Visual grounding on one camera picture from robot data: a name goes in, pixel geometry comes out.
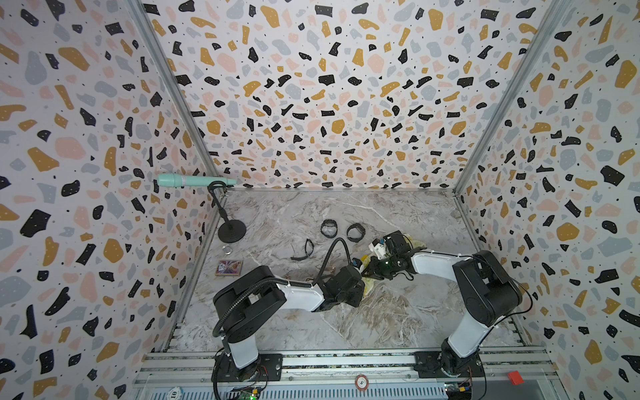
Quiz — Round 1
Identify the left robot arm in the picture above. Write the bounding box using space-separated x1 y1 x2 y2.
213 255 365 370

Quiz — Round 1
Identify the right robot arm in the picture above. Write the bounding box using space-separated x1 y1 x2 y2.
363 248 523 377

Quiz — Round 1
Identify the black microphone stand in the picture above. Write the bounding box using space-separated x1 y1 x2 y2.
208 180 247 244

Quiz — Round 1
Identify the red white round sticker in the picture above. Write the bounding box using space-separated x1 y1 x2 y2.
355 374 369 392

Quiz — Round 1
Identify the red tag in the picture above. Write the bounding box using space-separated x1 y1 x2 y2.
508 371 524 386

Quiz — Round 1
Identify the black digital watch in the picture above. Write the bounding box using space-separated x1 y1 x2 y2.
346 223 366 243

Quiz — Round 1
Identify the yellow green white cloth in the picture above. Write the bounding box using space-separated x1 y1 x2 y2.
359 235 422 297

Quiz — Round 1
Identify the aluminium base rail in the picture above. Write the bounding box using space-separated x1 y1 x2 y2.
133 347 568 399

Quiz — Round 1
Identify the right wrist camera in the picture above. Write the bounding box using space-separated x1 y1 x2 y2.
368 230 412 259

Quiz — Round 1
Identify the small framed picture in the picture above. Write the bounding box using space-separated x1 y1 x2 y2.
215 260 243 277

